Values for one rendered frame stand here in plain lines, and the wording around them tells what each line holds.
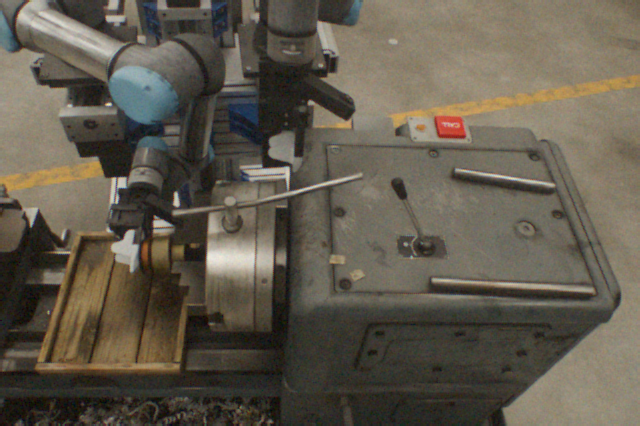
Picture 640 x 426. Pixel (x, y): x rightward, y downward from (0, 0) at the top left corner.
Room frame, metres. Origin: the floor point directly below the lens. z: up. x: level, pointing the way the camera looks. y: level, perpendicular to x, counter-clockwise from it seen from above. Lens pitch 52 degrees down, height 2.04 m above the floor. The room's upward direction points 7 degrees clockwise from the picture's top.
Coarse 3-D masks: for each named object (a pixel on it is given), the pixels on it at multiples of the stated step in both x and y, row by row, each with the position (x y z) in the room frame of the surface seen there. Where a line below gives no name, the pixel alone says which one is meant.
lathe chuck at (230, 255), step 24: (216, 192) 0.65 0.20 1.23; (240, 192) 0.66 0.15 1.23; (216, 216) 0.59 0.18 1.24; (240, 216) 0.60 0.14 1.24; (216, 240) 0.54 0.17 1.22; (240, 240) 0.55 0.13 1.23; (216, 264) 0.51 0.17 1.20; (240, 264) 0.51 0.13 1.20; (216, 288) 0.48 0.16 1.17; (240, 288) 0.48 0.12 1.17; (240, 312) 0.46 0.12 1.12
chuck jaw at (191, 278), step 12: (180, 264) 0.56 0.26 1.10; (192, 264) 0.56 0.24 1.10; (204, 264) 0.56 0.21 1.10; (180, 276) 0.53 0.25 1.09; (192, 276) 0.53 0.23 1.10; (204, 276) 0.53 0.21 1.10; (180, 288) 0.51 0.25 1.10; (192, 288) 0.50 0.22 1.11; (204, 288) 0.51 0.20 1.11; (192, 300) 0.48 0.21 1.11; (204, 300) 0.48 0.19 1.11; (192, 312) 0.46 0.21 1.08; (204, 312) 0.47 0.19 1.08; (216, 312) 0.46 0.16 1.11
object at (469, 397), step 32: (352, 384) 0.44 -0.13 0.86; (384, 384) 0.45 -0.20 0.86; (416, 384) 0.46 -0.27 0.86; (448, 384) 0.47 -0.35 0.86; (480, 384) 0.48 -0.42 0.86; (512, 384) 0.49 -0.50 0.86; (288, 416) 0.42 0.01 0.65; (320, 416) 0.42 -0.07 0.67; (352, 416) 0.44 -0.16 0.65; (384, 416) 0.45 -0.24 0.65; (416, 416) 0.46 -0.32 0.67; (448, 416) 0.47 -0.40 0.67; (480, 416) 0.48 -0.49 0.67
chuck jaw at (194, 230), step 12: (204, 192) 0.68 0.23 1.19; (204, 204) 0.65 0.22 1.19; (192, 216) 0.63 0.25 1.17; (204, 216) 0.64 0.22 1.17; (180, 228) 0.62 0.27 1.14; (192, 228) 0.62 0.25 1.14; (204, 228) 0.62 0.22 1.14; (180, 240) 0.60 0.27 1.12; (192, 240) 0.60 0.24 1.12; (204, 240) 0.61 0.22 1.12
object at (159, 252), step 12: (144, 240) 0.60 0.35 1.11; (156, 240) 0.60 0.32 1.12; (168, 240) 0.60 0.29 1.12; (144, 252) 0.57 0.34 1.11; (156, 252) 0.57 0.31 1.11; (168, 252) 0.57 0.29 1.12; (180, 252) 0.58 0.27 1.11; (144, 264) 0.55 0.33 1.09; (156, 264) 0.55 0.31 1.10; (168, 264) 0.55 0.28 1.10
